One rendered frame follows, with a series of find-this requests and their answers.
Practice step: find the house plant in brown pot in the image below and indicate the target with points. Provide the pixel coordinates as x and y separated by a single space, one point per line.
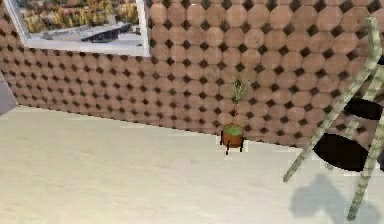
232 135

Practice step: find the white framed window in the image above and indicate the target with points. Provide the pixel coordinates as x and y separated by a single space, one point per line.
83 30

